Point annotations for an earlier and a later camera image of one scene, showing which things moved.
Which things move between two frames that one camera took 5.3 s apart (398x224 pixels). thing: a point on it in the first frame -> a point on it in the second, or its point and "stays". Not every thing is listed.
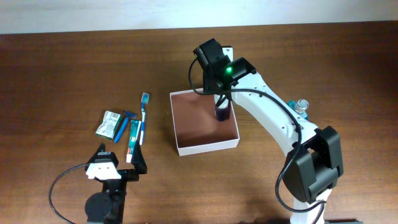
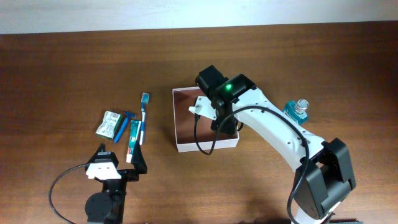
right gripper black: [210, 86] -> [229, 127]
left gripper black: [139, 165] stays
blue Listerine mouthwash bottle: [300, 106] stays
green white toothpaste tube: [134, 130] stays
